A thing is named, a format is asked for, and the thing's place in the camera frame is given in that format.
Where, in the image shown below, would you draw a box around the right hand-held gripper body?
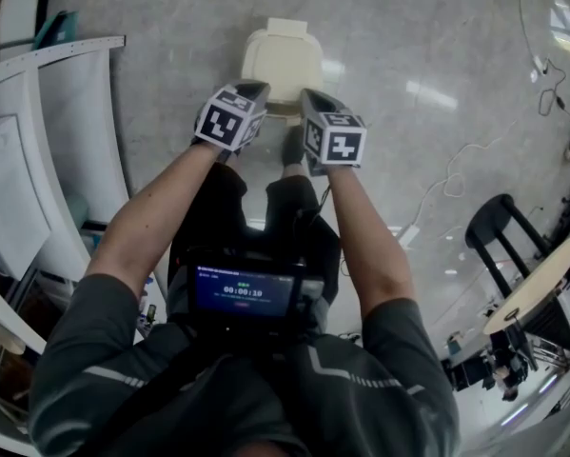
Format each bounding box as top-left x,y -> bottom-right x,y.
298,87 -> 368,178

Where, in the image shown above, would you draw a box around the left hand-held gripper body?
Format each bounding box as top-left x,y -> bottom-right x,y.
190,78 -> 272,164

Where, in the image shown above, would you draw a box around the white container lid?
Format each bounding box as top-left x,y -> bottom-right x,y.
242,30 -> 324,103

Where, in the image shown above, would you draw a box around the person's left forearm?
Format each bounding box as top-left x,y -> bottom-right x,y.
84,140 -> 219,294

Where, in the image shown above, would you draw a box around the person's right forearm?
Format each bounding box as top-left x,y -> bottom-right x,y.
324,164 -> 419,316

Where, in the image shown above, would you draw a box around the person's black shoe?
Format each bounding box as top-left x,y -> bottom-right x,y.
282,126 -> 309,166

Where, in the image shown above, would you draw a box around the person's black shorts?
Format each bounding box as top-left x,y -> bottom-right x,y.
167,162 -> 343,313

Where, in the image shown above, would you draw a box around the white power strip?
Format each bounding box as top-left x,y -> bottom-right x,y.
531,54 -> 550,83
397,224 -> 422,250

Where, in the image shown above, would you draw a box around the white shelving unit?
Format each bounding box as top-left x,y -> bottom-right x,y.
0,33 -> 171,457

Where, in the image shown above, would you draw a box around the black stool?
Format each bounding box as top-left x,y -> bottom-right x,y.
464,192 -> 552,299

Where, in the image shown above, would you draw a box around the chest-mounted black monitor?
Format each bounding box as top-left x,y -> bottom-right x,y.
187,259 -> 326,336

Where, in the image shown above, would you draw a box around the teal box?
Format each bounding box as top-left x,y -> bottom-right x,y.
34,10 -> 79,50

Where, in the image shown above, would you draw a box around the white boxy appliance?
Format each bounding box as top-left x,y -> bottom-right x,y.
0,114 -> 52,280

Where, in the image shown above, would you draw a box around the round wooden table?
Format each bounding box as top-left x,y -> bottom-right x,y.
482,233 -> 570,336

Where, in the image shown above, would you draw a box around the person's grey shirt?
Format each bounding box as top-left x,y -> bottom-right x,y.
27,273 -> 462,457

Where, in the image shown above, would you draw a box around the white floor cable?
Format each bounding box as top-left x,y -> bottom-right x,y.
415,119 -> 519,228

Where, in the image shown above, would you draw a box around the black chest harness straps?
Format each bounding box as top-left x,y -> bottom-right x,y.
65,321 -> 324,457

